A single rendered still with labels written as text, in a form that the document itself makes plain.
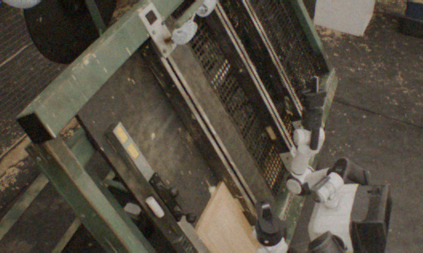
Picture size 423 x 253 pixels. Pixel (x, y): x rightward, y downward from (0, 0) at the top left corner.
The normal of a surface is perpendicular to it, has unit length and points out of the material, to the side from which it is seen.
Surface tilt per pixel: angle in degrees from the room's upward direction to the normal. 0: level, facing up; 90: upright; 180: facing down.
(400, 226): 0
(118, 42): 60
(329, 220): 23
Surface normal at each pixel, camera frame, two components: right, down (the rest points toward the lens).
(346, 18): -0.47, 0.56
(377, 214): -0.36, -0.80
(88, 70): 0.81, -0.18
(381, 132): 0.00, -0.77
